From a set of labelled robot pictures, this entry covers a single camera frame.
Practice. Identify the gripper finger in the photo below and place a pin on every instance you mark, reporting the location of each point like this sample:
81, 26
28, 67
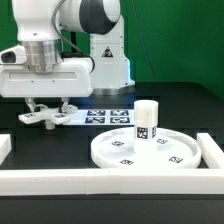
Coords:
31, 104
63, 108

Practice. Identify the white left fence block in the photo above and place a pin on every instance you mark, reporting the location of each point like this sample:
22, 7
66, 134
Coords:
5, 146

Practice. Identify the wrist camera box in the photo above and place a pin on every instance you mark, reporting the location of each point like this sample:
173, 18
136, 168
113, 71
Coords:
14, 55

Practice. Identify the white marker sheet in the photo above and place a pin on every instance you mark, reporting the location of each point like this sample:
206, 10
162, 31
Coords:
121, 117

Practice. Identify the white fence block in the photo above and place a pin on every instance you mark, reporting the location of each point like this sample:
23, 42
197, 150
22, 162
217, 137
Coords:
5, 146
211, 152

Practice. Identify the white round table top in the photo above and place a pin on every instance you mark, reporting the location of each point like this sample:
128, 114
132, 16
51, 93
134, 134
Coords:
115, 149

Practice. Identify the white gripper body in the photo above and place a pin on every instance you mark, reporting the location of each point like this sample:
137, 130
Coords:
71, 78

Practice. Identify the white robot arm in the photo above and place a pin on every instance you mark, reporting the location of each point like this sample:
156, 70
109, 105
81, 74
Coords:
66, 48

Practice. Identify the white cross-shaped table base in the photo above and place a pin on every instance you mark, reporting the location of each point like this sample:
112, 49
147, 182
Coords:
51, 116

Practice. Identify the white right fence block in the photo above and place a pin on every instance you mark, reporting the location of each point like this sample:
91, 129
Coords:
211, 152

